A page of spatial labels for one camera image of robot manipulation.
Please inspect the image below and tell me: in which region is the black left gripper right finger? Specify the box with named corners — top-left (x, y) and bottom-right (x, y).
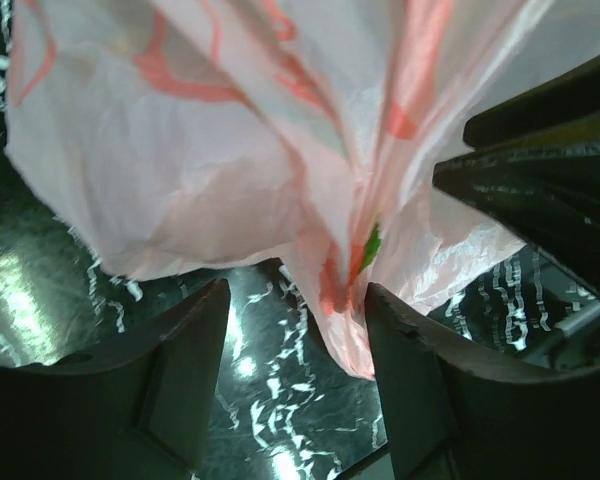
top-left (364, 283), bottom-right (600, 479)

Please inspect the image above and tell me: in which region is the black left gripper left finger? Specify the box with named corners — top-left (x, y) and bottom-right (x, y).
top-left (0, 279), bottom-right (230, 479)

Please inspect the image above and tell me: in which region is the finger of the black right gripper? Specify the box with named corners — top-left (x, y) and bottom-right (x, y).
top-left (433, 140), bottom-right (600, 298)
top-left (463, 55), bottom-right (600, 148)

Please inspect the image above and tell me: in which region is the pink plastic bag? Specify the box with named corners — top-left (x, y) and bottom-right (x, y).
top-left (6, 1), bottom-right (600, 379)

